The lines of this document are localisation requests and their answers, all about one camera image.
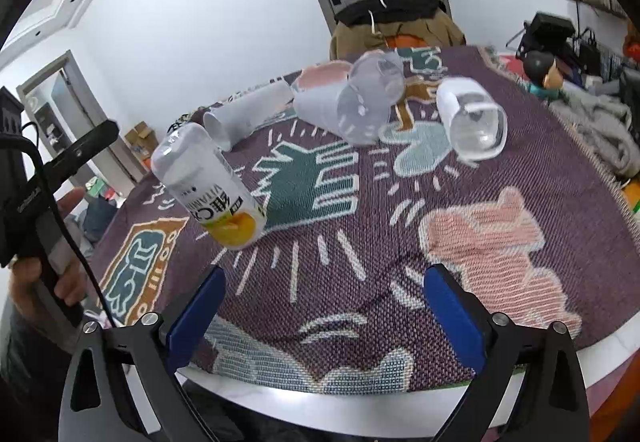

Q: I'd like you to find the lemon vitamin drink cup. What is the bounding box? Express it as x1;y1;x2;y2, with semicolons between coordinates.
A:
151;122;266;250

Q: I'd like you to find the white sleeved clear cup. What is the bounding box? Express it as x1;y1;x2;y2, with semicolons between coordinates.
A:
436;77;508;162

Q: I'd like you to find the frosted plastic cup left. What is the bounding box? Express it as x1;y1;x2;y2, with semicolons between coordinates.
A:
203;80;294;152

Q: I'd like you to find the tall frosted plastic cup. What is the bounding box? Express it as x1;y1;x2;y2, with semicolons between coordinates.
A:
293;82;390;146

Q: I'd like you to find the small clear plastic cup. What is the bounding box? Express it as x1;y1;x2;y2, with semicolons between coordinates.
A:
348;50;405;105

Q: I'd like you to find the person's hand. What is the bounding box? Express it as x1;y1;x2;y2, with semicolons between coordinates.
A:
10;210;86;329

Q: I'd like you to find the cardboard box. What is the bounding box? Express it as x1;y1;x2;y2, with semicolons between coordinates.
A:
125;121;158;162

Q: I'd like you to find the purple patterned woven tablecloth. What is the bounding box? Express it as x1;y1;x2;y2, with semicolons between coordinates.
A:
91;46;639;394

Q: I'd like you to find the grey crumpled cloth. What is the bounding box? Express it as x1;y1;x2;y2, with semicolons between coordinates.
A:
550;81;639;179

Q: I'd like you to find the black-haired doll figure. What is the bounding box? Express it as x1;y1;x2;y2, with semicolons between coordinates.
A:
523;51;564;101

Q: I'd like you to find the black bag on side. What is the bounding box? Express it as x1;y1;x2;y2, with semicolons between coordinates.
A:
515;12;576;62

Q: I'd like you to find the chair with brown jacket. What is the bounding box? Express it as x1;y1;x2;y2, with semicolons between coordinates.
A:
330;0;466;60

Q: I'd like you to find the black cable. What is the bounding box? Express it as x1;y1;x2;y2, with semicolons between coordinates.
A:
0;121;122;328

